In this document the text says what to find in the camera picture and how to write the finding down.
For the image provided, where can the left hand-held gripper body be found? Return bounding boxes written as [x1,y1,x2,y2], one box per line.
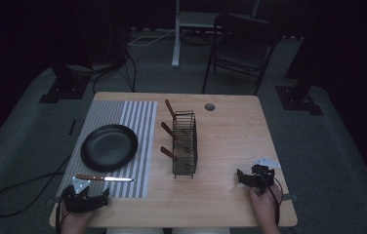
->
[61,176,105,215]

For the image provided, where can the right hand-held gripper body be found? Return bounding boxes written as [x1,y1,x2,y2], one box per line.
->
[250,157,282,196]

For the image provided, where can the wooden-handled table knife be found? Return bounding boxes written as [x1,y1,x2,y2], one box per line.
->
[75,174,137,183]

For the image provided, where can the black wire cutlery rack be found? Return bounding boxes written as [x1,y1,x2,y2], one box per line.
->
[171,109,199,180]

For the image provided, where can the person's left hand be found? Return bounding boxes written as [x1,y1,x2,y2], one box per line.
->
[60,208,98,230]

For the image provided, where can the person's right hand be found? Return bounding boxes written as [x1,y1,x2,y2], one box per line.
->
[249,182,284,225]

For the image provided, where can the grey tape strip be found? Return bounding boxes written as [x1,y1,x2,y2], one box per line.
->
[45,197,61,208]
[281,192,301,202]

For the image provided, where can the black round plate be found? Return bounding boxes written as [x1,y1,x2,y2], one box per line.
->
[80,123,140,173]

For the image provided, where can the small black floor strip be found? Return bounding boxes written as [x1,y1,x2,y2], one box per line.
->
[67,119,78,137]

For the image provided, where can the grey striped placemat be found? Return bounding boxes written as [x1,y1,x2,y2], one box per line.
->
[55,99,158,200]

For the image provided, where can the black stand base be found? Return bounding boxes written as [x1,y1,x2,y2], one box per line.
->
[38,61,92,104]
[274,32,325,117]

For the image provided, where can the black folding chair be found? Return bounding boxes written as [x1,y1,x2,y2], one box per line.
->
[201,13,277,97]

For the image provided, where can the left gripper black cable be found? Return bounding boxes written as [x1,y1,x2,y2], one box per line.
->
[54,194,66,234]

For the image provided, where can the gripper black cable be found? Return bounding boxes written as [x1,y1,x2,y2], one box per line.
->
[260,174,285,227]
[54,194,66,234]

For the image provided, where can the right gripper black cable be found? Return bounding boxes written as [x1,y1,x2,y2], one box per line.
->
[260,174,285,227]

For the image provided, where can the black floor cable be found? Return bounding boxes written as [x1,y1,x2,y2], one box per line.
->
[0,155,72,218]

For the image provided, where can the wooden-handled utensil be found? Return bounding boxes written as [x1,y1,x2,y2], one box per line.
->
[160,121,179,141]
[164,98,178,121]
[159,145,180,162]

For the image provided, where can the black cable bundle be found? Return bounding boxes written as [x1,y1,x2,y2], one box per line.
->
[91,48,138,95]

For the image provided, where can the white desk frame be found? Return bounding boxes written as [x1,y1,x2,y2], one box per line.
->
[171,0,262,69]

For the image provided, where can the white floor cable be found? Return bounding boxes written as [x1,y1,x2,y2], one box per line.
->
[127,28,177,47]

